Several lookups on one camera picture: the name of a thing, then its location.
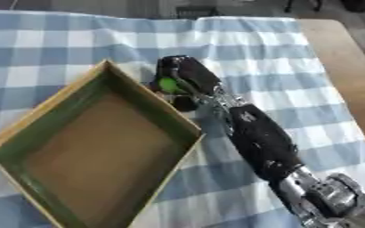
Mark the dark chair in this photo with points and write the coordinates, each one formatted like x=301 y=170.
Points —
x=196 y=11

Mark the tan cardboard box green inside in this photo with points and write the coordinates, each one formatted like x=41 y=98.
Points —
x=94 y=151

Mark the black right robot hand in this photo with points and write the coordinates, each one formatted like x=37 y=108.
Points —
x=193 y=72

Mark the green toy object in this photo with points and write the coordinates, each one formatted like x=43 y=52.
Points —
x=167 y=85

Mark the silver and black right robot arm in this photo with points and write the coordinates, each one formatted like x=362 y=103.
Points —
x=266 y=142

